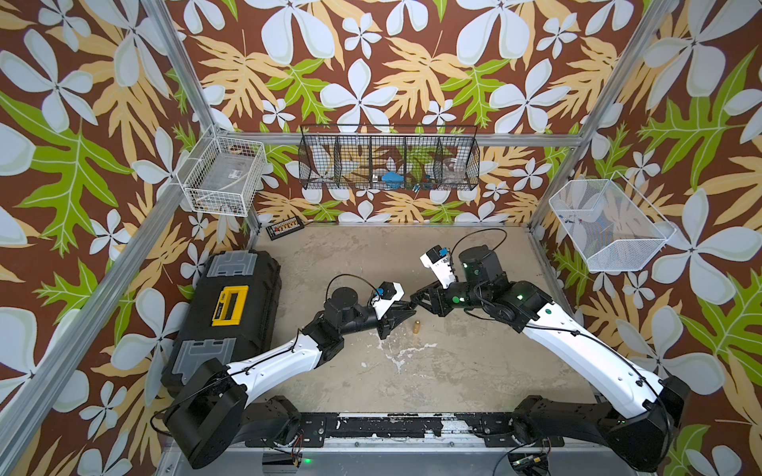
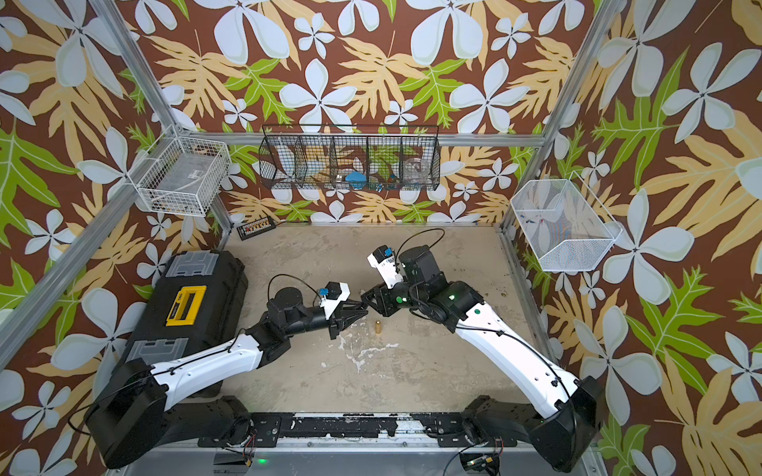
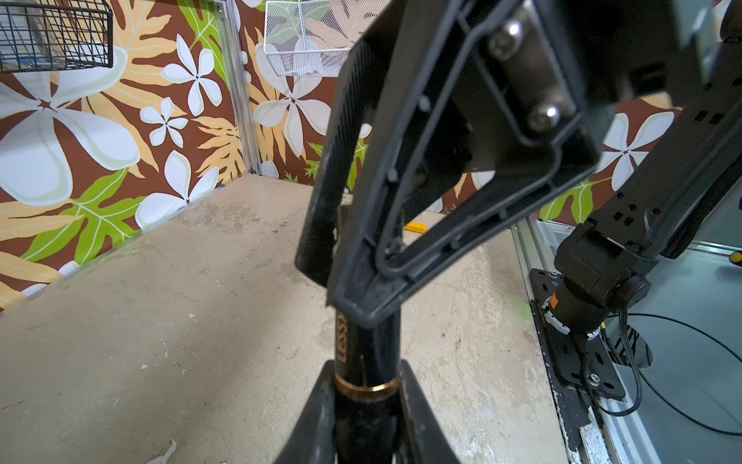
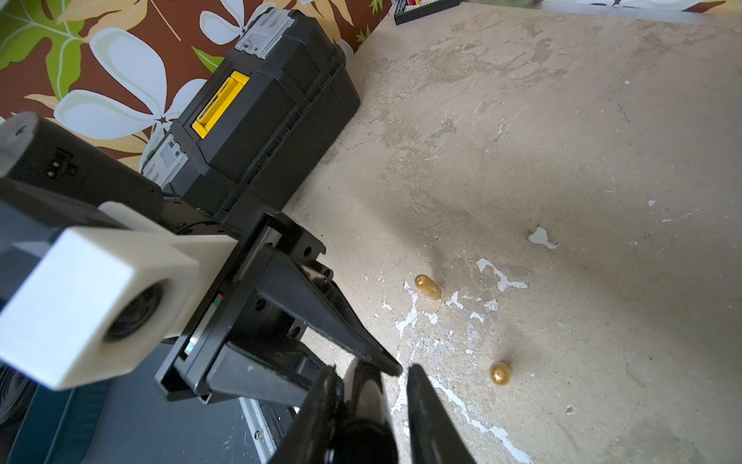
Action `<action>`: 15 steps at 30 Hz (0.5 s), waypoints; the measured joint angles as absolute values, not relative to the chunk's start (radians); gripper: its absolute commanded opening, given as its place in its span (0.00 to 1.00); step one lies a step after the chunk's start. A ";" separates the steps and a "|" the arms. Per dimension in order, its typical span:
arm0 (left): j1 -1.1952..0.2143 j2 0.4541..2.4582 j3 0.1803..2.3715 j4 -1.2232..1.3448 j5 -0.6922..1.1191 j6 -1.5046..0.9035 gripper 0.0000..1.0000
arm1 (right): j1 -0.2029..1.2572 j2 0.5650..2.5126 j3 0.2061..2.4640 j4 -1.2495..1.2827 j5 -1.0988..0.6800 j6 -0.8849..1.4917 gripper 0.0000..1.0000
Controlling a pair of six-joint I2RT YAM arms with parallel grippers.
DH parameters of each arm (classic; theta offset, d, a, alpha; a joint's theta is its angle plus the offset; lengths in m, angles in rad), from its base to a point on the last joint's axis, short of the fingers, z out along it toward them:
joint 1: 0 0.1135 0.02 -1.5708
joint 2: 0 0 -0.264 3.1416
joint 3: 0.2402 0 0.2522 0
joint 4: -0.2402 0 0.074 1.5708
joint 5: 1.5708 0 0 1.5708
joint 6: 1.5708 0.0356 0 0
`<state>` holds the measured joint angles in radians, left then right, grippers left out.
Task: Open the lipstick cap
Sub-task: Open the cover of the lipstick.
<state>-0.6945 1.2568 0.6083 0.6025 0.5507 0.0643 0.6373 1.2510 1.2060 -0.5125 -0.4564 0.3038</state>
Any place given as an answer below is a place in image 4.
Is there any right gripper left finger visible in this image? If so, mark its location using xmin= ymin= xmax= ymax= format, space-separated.
xmin=269 ymin=367 xmax=342 ymax=464

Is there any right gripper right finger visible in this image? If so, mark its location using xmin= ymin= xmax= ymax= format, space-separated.
xmin=407 ymin=365 xmax=475 ymax=464

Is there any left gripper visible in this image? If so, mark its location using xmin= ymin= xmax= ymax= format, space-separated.
xmin=155 ymin=211 xmax=403 ymax=406

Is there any black lipstick tube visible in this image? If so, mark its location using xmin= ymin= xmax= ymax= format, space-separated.
xmin=328 ymin=359 xmax=398 ymax=463

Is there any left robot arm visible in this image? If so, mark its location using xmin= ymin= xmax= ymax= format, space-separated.
xmin=1 ymin=112 xmax=402 ymax=463

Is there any black yellow toolbox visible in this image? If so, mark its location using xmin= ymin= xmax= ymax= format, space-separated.
xmin=140 ymin=8 xmax=361 ymax=220

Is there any small black tray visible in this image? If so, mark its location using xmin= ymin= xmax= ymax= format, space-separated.
xmin=393 ymin=0 xmax=461 ymax=25

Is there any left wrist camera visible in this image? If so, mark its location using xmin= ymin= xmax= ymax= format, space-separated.
xmin=1 ymin=202 xmax=237 ymax=391

